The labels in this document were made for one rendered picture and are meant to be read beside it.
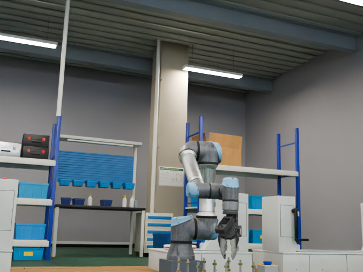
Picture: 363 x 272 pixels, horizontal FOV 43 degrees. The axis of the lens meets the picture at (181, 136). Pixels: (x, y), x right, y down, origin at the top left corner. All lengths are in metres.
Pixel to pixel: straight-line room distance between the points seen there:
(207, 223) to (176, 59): 6.72
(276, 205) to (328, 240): 4.58
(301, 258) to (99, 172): 4.28
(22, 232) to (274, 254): 3.33
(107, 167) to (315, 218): 4.15
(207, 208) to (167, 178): 5.91
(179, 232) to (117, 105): 8.41
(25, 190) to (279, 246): 3.43
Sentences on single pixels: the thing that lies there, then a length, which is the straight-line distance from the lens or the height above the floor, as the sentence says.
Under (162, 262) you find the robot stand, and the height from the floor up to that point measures 0.28.
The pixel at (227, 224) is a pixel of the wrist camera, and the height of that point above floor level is 0.49.
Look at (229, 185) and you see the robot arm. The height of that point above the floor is 0.66.
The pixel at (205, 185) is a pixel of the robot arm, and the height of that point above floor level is 0.66.
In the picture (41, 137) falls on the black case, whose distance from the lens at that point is 6.52.
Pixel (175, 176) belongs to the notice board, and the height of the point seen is 1.39.
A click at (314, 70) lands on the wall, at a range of 9.85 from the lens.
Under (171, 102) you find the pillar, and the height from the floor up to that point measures 2.79.
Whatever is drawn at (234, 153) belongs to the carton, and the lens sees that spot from 7.42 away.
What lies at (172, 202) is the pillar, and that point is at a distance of 8.40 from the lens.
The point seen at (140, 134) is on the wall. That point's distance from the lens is 10.72.
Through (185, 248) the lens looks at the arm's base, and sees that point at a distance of 2.45.
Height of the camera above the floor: 0.47
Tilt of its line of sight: 11 degrees up
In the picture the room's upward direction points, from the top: 2 degrees clockwise
